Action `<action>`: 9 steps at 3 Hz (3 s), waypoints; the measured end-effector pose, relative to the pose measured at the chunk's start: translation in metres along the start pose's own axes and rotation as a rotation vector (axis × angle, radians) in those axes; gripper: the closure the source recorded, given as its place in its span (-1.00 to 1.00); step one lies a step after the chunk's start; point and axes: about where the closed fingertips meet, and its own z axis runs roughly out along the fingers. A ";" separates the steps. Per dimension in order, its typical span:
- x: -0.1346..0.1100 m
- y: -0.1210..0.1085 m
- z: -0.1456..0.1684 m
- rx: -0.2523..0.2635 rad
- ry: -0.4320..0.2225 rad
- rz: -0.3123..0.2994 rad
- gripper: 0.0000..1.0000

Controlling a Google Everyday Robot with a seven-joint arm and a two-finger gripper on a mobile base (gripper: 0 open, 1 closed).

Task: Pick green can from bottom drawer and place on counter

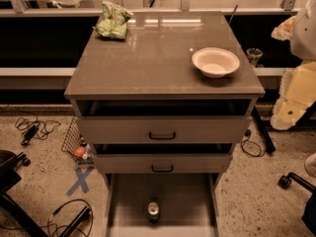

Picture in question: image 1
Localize green soda can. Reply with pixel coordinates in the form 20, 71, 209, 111
146, 197, 160, 223

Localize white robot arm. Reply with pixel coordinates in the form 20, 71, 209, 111
271, 0, 316, 130

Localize grey drawer cabinet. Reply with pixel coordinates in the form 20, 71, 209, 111
65, 11, 264, 237

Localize top grey drawer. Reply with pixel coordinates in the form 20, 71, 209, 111
77, 100, 251, 144

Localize grey drawer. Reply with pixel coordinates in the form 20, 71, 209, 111
93, 143, 231, 174
77, 100, 251, 144
105, 174, 220, 237

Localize middle grey drawer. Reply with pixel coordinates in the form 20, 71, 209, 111
93, 143, 231, 174

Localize bottom grey drawer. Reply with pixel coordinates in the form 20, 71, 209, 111
105, 174, 220, 237

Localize white paper bowl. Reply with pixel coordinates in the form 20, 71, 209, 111
192, 47, 240, 78

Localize orange fruit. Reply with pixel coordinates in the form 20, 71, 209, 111
74, 146, 85, 158

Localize green chip bag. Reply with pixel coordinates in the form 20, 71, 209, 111
95, 1, 133, 40

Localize blue tape cross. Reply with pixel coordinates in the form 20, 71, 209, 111
66, 166, 94, 197

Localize black table leg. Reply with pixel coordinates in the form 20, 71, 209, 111
252, 107, 276, 154

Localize black chair caster right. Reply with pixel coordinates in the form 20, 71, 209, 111
277, 172, 316, 193

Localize black office chair left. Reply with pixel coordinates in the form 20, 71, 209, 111
0, 149, 47, 237

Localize wire basket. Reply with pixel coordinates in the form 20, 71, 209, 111
61, 118, 93, 165

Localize black cable loop right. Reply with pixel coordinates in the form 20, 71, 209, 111
240, 128, 267, 158

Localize black power adapter cable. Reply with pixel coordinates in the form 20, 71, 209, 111
14, 117, 62, 147

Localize black floor cable front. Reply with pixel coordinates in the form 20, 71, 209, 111
45, 198, 94, 237

